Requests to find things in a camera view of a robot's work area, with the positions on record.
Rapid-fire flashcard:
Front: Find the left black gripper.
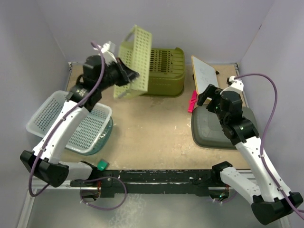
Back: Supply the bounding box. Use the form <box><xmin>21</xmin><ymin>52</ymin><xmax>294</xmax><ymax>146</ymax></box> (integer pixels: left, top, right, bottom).
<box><xmin>98</xmin><ymin>58</ymin><xmax>139</xmax><ymax>92</ymax></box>

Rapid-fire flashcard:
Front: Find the large grey plastic tub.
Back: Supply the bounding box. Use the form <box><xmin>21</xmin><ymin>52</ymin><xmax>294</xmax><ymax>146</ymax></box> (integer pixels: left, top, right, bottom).
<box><xmin>191</xmin><ymin>105</ymin><xmax>258</xmax><ymax>150</ymax></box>

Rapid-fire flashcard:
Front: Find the light green plastic basket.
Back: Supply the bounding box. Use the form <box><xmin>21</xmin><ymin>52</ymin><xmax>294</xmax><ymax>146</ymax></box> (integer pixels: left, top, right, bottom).
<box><xmin>114</xmin><ymin>25</ymin><xmax>152</xmax><ymax>99</ymax></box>

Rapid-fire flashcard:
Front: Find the olive green plastic tub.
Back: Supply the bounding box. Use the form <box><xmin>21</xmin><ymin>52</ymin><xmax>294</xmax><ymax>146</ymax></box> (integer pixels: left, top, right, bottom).
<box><xmin>143</xmin><ymin>47</ymin><xmax>186</xmax><ymax>97</ymax></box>

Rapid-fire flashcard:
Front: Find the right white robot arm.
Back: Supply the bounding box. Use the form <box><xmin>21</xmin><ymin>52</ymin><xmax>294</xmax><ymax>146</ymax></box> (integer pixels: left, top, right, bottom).
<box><xmin>197</xmin><ymin>84</ymin><xmax>304</xmax><ymax>225</ymax></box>

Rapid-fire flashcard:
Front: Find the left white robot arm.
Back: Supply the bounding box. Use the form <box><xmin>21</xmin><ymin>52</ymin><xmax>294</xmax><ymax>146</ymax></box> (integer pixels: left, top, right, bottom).
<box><xmin>20</xmin><ymin>55</ymin><xmax>140</xmax><ymax>187</ymax></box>

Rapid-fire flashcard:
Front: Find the pink plastic clip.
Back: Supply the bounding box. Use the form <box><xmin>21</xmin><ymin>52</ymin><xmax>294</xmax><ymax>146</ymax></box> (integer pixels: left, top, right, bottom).
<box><xmin>188</xmin><ymin>90</ymin><xmax>198</xmax><ymax>113</ymax></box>

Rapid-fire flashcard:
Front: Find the teal transparent basket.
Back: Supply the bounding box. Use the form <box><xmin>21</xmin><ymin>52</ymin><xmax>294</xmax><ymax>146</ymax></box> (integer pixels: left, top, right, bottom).
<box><xmin>84</xmin><ymin>117</ymin><xmax>114</xmax><ymax>156</ymax></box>

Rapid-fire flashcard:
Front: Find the white perforated plastic basket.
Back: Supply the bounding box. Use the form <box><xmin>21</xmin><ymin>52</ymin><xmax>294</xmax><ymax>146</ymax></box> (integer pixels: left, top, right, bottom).
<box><xmin>26</xmin><ymin>90</ymin><xmax>112</xmax><ymax>155</ymax></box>

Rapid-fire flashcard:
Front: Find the teal green sponge block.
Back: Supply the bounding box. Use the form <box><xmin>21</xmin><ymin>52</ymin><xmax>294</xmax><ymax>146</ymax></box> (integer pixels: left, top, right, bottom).
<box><xmin>97</xmin><ymin>159</ymin><xmax>109</xmax><ymax>171</ymax></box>

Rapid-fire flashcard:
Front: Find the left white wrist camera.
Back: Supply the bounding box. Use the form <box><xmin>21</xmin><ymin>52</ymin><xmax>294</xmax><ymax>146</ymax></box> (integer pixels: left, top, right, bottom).
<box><xmin>97</xmin><ymin>41</ymin><xmax>117</xmax><ymax>65</ymax></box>

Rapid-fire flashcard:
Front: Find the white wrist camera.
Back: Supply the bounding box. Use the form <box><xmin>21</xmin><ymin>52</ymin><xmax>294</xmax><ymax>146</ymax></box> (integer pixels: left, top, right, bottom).
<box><xmin>225</xmin><ymin>76</ymin><xmax>244</xmax><ymax>94</ymax></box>
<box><xmin>97</xmin><ymin>41</ymin><xmax>117</xmax><ymax>65</ymax></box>

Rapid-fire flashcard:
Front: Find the white board yellow frame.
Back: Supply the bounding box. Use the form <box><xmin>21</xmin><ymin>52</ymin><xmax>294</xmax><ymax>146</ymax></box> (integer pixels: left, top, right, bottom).
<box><xmin>191</xmin><ymin>56</ymin><xmax>219</xmax><ymax>95</ymax></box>

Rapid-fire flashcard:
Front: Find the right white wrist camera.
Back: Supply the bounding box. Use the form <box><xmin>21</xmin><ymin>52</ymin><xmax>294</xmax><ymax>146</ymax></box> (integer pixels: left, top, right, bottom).
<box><xmin>225</xmin><ymin>76</ymin><xmax>244</xmax><ymax>94</ymax></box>

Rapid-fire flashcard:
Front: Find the aluminium frame rail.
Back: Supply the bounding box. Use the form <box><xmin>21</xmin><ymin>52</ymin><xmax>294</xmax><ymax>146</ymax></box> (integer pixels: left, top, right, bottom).
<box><xmin>17</xmin><ymin>179</ymin><xmax>71</xmax><ymax>228</ymax></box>

